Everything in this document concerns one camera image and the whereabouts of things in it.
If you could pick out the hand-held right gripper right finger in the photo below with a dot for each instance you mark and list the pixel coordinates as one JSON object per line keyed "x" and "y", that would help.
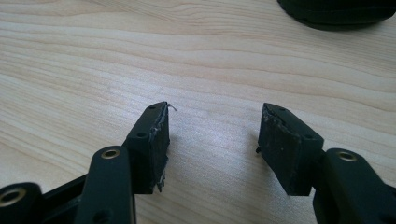
{"x": 288, "y": 158}

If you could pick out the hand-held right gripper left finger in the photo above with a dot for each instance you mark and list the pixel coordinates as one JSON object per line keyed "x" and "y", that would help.
{"x": 149, "y": 155}

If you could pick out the black knit shoe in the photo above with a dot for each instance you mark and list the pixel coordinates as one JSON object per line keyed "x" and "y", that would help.
{"x": 336, "y": 12}

